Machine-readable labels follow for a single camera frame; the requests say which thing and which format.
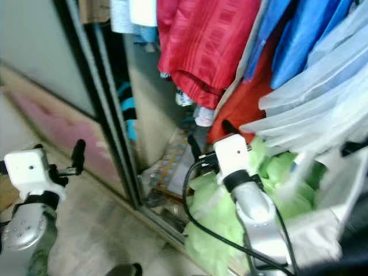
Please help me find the brown cardboard piece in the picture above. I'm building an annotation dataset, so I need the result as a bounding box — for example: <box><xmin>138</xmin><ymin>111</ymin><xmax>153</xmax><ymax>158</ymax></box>
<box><xmin>79</xmin><ymin>0</ymin><xmax>112</xmax><ymax>25</ymax></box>

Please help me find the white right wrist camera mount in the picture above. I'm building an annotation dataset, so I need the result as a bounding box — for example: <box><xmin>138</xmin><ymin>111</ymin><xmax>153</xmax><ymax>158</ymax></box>
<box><xmin>214</xmin><ymin>133</ymin><xmax>252</xmax><ymax>178</ymax></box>

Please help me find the plain white hanging garment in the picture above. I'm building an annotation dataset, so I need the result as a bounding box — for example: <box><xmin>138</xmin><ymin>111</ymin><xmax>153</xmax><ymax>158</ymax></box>
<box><xmin>129</xmin><ymin>0</ymin><xmax>159</xmax><ymax>27</ymax></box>

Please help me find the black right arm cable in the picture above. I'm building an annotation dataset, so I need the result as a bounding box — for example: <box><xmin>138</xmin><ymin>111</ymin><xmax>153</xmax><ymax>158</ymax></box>
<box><xmin>182</xmin><ymin>158</ymin><xmax>300</xmax><ymax>276</ymax></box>

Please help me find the metal closet door track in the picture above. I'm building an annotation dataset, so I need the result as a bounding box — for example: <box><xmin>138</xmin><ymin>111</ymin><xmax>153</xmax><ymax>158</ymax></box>
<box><xmin>138</xmin><ymin>201</ymin><xmax>189</xmax><ymax>242</ymax></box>

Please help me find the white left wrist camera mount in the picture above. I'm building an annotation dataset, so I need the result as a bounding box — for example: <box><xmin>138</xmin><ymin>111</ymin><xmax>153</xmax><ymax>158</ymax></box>
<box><xmin>5</xmin><ymin>148</ymin><xmax>59</xmax><ymax>201</ymax></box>

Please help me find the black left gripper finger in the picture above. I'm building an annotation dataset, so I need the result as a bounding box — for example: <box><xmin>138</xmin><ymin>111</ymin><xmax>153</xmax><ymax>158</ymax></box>
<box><xmin>71</xmin><ymin>139</ymin><xmax>87</xmax><ymax>168</ymax></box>

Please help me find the translucent plastic garment cover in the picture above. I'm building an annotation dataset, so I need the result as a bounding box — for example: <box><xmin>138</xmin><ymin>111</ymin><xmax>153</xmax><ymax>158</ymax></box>
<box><xmin>240</xmin><ymin>17</ymin><xmax>368</xmax><ymax>157</ymax></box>

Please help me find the black blue striped garment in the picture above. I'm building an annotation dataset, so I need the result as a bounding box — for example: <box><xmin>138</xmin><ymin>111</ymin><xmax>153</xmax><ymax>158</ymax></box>
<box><xmin>115</xmin><ymin>23</ymin><xmax>139</xmax><ymax>142</ymax></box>

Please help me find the white grey sock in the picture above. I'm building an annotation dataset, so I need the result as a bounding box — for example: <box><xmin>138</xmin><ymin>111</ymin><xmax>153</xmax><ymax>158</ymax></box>
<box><xmin>175</xmin><ymin>86</ymin><xmax>195</xmax><ymax>109</ymax></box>
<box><xmin>194</xmin><ymin>106</ymin><xmax>217</xmax><ymax>129</ymax></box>

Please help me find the red hanging garment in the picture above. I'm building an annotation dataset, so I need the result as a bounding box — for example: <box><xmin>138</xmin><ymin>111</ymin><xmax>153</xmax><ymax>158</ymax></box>
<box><xmin>156</xmin><ymin>0</ymin><xmax>263</xmax><ymax>111</ymax></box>

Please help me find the grey robot left leg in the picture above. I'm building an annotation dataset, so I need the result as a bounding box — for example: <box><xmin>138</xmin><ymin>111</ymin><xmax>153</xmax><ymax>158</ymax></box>
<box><xmin>106</xmin><ymin>263</ymin><xmax>142</xmax><ymax>276</ymax></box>

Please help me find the light green fluffy cloth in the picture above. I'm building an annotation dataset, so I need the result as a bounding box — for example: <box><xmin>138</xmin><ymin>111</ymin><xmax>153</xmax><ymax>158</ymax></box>
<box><xmin>184</xmin><ymin>135</ymin><xmax>328</xmax><ymax>276</ymax></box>

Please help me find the white cloth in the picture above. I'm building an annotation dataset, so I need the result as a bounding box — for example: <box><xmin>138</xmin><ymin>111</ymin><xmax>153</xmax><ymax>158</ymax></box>
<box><xmin>283</xmin><ymin>148</ymin><xmax>358</xmax><ymax>268</ymax></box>

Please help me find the orange-red garment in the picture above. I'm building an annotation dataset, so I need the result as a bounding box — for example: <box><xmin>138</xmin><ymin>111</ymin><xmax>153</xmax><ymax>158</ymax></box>
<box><xmin>207</xmin><ymin>40</ymin><xmax>277</xmax><ymax>144</ymax></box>

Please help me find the pale blue knit garment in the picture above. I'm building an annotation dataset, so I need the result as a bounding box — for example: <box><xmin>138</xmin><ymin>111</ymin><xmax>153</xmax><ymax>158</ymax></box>
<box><xmin>111</xmin><ymin>0</ymin><xmax>133</xmax><ymax>35</ymax></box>

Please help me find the blue hanging garment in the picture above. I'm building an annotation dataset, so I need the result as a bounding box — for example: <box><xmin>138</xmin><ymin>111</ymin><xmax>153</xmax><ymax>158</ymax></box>
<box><xmin>243</xmin><ymin>0</ymin><xmax>357</xmax><ymax>91</ymax></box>

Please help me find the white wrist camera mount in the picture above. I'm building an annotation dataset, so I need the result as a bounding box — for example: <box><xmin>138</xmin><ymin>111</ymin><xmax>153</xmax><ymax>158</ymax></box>
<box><xmin>5</xmin><ymin>148</ymin><xmax>59</xmax><ymax>201</ymax></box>
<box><xmin>214</xmin><ymin>133</ymin><xmax>252</xmax><ymax>178</ymax></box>

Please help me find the orange blue patterned box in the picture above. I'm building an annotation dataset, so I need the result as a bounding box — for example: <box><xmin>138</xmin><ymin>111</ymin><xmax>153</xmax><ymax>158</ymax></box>
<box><xmin>151</xmin><ymin>141</ymin><xmax>194</xmax><ymax>197</ymax></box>

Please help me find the grey sliding closet door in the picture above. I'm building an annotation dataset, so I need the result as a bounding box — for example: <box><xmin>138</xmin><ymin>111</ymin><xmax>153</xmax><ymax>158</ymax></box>
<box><xmin>0</xmin><ymin>0</ymin><xmax>142</xmax><ymax>209</ymax></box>

